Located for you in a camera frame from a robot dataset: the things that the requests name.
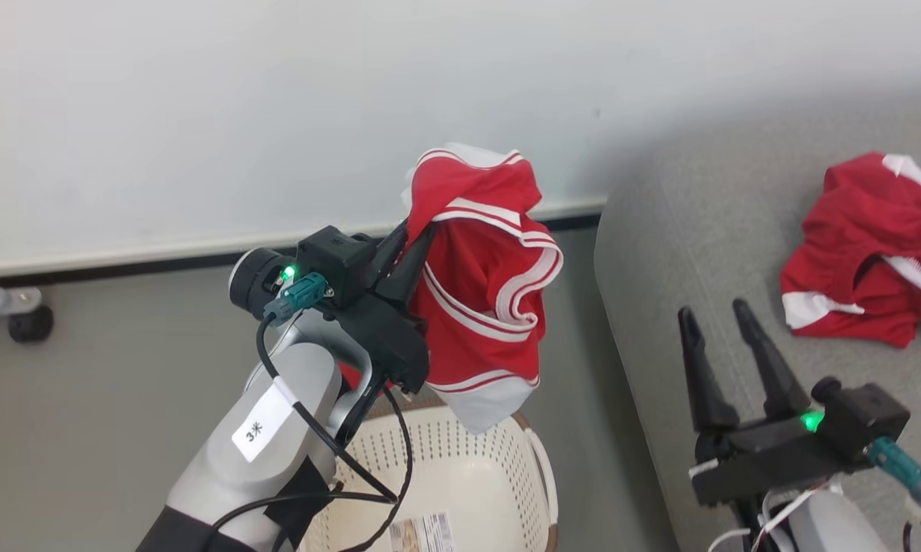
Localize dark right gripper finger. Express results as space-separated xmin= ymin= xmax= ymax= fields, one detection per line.
xmin=732 ymin=298 xmax=812 ymax=421
xmin=676 ymin=306 xmax=742 ymax=434

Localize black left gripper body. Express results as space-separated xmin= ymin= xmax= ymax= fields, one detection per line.
xmin=330 ymin=287 xmax=432 ymax=396

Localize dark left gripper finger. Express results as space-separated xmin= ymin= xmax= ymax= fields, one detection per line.
xmin=387 ymin=222 xmax=439 ymax=311
xmin=368 ymin=220 xmax=413 ymax=288

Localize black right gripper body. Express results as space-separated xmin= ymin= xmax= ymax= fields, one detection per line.
xmin=690 ymin=410 xmax=873 ymax=508

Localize red white-trimmed shorts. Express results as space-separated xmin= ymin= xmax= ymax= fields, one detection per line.
xmin=337 ymin=143 xmax=565 ymax=436

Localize red white jersey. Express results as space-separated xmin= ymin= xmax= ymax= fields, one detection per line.
xmin=779 ymin=151 xmax=921 ymax=350

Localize grey fabric sofa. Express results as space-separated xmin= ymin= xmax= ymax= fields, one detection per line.
xmin=593 ymin=98 xmax=921 ymax=552

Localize white perforated laundry basket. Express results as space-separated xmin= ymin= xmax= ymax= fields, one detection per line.
xmin=298 ymin=395 xmax=560 ymax=552

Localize printed paper basket label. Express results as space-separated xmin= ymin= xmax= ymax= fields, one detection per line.
xmin=389 ymin=511 xmax=456 ymax=552

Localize black caster wheel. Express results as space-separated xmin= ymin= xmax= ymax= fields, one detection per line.
xmin=8 ymin=305 xmax=55 ymax=344

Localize white right arm cable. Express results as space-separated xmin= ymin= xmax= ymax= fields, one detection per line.
xmin=707 ymin=475 xmax=846 ymax=552

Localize teal left cable connector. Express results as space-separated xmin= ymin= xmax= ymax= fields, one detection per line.
xmin=263 ymin=271 xmax=329 ymax=323

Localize teal cable connector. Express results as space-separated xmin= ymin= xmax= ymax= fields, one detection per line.
xmin=865 ymin=435 xmax=921 ymax=505
xmin=263 ymin=271 xmax=329 ymax=323

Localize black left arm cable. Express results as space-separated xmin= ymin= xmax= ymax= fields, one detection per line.
xmin=211 ymin=316 xmax=400 ymax=552
xmin=336 ymin=382 xmax=416 ymax=552

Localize teal right cable connector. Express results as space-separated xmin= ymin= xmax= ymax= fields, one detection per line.
xmin=865 ymin=435 xmax=921 ymax=505

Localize white black wall baseboard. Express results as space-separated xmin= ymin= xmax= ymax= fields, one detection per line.
xmin=0 ymin=198 xmax=608 ymax=289

